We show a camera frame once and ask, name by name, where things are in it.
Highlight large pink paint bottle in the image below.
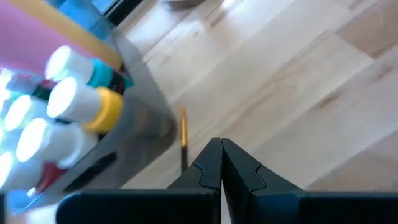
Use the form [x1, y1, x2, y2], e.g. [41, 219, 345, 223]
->
[0, 0, 97, 75]

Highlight small yellow paint bottle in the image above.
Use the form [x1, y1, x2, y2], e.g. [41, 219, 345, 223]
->
[46, 77, 124, 134]

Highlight black paintbrush orange ferrule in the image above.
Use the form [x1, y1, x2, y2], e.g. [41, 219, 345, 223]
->
[180, 106, 189, 174]

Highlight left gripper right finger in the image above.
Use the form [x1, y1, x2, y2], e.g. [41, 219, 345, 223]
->
[221, 138, 304, 224]

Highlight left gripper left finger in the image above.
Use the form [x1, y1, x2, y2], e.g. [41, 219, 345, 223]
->
[167, 137, 223, 191]

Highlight grey translucent plastic bin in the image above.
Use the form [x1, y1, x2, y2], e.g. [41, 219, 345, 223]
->
[6, 30, 178, 215]

